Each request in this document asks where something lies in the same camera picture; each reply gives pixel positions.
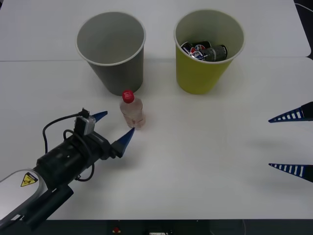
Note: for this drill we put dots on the yellow-green plastic bin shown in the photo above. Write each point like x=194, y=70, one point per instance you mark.
x=198, y=76

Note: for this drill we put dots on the black can red-blue print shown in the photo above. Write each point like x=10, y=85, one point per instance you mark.
x=185, y=46
x=200, y=47

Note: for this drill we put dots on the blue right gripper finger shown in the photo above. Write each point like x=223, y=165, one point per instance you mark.
x=306, y=112
x=306, y=171

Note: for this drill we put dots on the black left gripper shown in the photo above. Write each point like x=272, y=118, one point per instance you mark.
x=101, y=148

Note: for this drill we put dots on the dark grey can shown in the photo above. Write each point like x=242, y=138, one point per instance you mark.
x=216, y=52

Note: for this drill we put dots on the grey plastic bin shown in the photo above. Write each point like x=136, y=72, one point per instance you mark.
x=117, y=76

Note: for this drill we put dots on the red round button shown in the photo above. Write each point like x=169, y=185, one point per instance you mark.
x=116, y=230

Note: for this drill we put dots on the clear bottle with red cap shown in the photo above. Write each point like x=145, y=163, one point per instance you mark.
x=132, y=113

